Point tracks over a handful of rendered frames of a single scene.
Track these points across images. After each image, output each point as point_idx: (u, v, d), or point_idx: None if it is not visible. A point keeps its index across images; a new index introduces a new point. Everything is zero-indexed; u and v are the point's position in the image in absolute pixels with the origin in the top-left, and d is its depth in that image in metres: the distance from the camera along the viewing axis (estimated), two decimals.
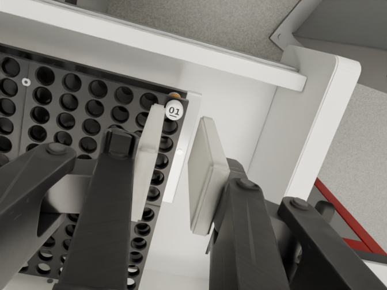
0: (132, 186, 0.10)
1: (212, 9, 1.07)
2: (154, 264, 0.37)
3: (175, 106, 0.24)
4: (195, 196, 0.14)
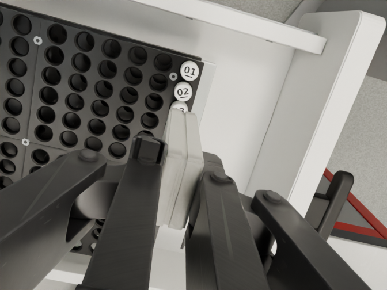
0: (159, 193, 0.10)
1: (220, 2, 1.07)
2: (164, 243, 0.36)
3: (190, 65, 0.23)
4: (172, 190, 0.14)
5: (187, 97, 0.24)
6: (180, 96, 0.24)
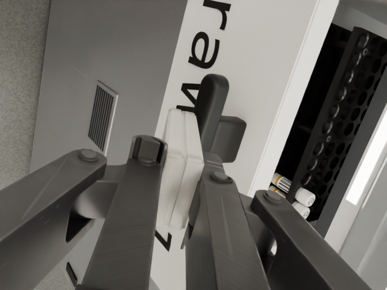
0: (159, 193, 0.10)
1: None
2: None
3: None
4: (171, 190, 0.14)
5: (296, 206, 0.30)
6: (307, 212, 0.30)
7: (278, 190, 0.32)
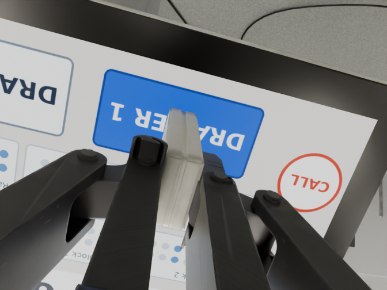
0: (159, 193, 0.10)
1: None
2: None
3: None
4: (172, 190, 0.14)
5: None
6: None
7: None
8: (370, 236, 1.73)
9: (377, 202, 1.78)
